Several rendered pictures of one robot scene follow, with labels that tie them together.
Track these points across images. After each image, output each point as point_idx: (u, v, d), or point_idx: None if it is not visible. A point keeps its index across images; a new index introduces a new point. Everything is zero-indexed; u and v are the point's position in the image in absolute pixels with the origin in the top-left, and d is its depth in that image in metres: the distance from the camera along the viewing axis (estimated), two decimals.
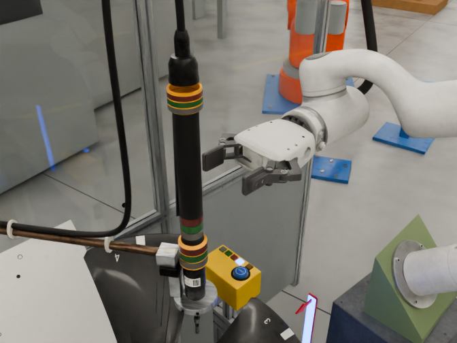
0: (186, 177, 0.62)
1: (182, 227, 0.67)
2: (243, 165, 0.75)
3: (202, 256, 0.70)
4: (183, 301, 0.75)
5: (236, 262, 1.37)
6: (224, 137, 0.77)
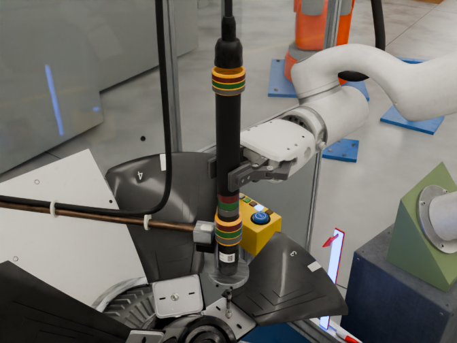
0: (227, 155, 0.66)
1: (220, 204, 0.71)
2: None
3: (237, 232, 0.74)
4: (217, 276, 0.79)
5: (255, 208, 1.33)
6: None
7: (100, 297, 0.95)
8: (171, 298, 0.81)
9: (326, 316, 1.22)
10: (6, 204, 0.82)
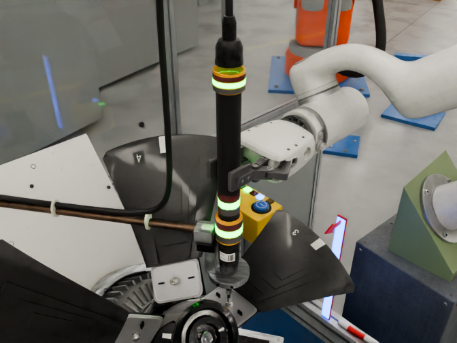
0: (228, 154, 0.66)
1: (221, 203, 0.71)
2: None
3: (238, 231, 0.74)
4: (218, 275, 0.79)
5: (256, 197, 1.31)
6: None
7: (98, 284, 0.94)
8: (171, 282, 0.79)
9: (328, 305, 1.20)
10: (6, 204, 0.82)
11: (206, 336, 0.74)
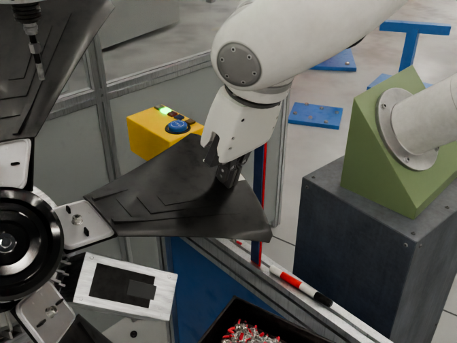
0: None
1: None
2: None
3: None
4: None
5: (174, 118, 1.05)
6: (218, 162, 0.64)
7: None
8: None
9: (256, 246, 0.94)
10: None
11: (3, 238, 0.49)
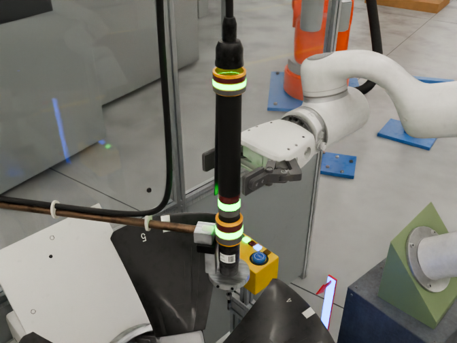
0: (228, 156, 0.66)
1: (221, 205, 0.71)
2: (243, 165, 0.75)
3: (238, 233, 0.74)
4: (218, 277, 0.79)
5: (254, 248, 1.41)
6: None
7: None
8: None
9: None
10: (6, 205, 0.82)
11: None
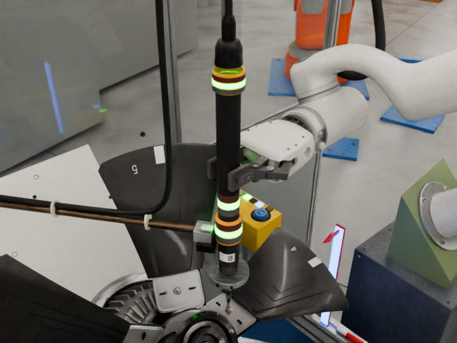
0: (227, 155, 0.66)
1: (220, 204, 0.71)
2: None
3: (237, 232, 0.74)
4: (217, 276, 0.79)
5: (256, 205, 1.32)
6: None
7: (100, 293, 0.95)
8: (227, 306, 0.86)
9: (327, 312, 1.21)
10: (6, 204, 0.82)
11: None
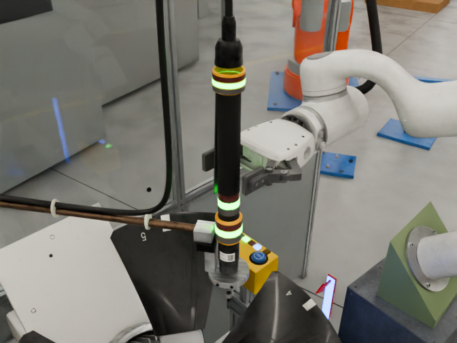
0: (227, 154, 0.66)
1: (220, 203, 0.72)
2: (243, 165, 0.75)
3: (237, 231, 0.74)
4: (217, 275, 0.79)
5: (254, 247, 1.41)
6: None
7: None
8: None
9: None
10: (6, 204, 0.82)
11: None
